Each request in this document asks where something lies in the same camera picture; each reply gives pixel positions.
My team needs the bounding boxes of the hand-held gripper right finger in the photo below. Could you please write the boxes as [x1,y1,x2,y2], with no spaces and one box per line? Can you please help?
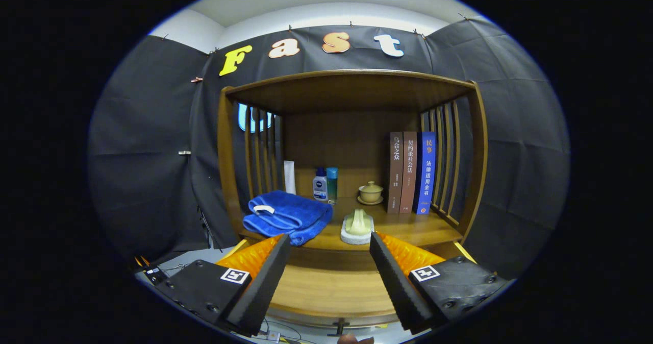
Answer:
[369,232,511,334]

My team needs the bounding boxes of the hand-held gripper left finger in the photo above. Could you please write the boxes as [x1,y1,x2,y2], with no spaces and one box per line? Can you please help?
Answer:
[153,233,292,337]

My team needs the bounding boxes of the cream sponge scrubber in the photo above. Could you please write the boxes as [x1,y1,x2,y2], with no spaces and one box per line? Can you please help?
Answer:
[340,209,375,245]

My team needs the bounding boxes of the wooden countertop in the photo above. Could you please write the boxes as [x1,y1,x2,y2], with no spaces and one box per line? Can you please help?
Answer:
[239,196,464,253]

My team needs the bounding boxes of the wooden cabinet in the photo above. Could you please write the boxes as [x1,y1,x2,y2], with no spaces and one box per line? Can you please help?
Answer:
[217,69,489,329]

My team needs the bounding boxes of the blue folded towel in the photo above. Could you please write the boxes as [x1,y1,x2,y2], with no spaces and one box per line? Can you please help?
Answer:
[242,190,334,247]

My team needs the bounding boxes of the beige lidded tea cup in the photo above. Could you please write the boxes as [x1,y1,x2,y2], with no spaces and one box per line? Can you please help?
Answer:
[357,181,384,205]

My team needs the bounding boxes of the dark brown book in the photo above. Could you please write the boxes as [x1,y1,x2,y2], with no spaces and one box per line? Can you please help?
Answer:
[387,132,405,214]

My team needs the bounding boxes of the white tube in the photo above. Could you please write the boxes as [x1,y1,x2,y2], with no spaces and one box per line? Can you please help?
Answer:
[284,160,297,195]

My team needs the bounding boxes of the reddish brown book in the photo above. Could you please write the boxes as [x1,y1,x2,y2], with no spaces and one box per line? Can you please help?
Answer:
[399,132,418,214]

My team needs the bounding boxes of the white and blue bottle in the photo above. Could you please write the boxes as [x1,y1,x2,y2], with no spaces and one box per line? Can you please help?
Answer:
[313,167,329,202]

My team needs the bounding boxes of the black electronic device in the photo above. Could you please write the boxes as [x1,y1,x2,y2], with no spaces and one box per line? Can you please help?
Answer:
[135,256,169,286]

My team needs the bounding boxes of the blue book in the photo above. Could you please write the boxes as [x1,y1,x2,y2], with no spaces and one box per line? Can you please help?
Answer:
[413,132,437,215]

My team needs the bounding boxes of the teal bottle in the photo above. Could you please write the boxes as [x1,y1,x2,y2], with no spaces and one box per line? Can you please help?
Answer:
[326,167,338,205]

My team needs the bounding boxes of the black backdrop cloth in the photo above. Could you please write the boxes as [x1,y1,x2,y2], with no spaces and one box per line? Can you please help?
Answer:
[87,17,570,278]

